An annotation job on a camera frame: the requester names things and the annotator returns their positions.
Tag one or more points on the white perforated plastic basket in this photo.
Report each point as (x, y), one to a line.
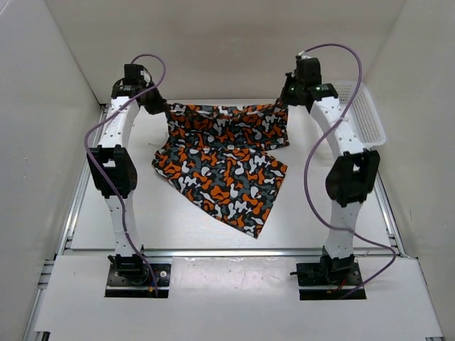
(361, 116)

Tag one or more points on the orange camouflage shorts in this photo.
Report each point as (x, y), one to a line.
(218, 158)

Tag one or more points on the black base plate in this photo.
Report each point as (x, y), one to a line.
(160, 280)
(313, 285)

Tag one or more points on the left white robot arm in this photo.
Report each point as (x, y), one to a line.
(114, 173)

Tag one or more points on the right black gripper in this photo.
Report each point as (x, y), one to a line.
(291, 77)

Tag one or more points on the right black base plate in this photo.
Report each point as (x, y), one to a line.
(313, 285)

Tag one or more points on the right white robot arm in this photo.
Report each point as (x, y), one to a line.
(352, 176)

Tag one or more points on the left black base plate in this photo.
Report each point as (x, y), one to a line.
(160, 280)

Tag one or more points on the front aluminium rail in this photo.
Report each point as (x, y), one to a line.
(191, 253)

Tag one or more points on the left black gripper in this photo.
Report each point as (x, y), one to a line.
(159, 104)

